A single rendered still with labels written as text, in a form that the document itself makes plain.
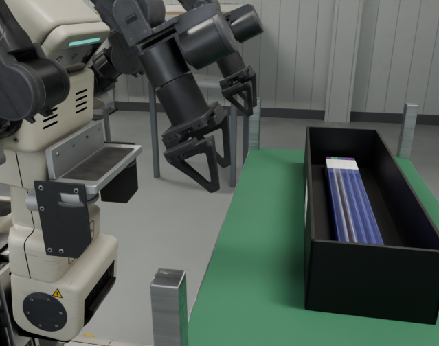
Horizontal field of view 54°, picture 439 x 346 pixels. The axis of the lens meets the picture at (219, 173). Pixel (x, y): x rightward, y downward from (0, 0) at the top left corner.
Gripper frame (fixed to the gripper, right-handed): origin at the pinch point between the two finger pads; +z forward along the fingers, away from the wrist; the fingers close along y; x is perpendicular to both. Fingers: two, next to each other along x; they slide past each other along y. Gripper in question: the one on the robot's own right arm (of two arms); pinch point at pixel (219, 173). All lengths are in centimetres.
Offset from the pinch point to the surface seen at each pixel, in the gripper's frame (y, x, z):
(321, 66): 483, -10, 59
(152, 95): 258, 110, -7
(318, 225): 16.3, -7.2, 21.2
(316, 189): 33.2, -7.2, 21.3
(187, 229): 177, 98, 77
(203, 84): 253, 68, 3
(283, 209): 24.2, -0.5, 19.3
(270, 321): -10.2, -0.5, 19.2
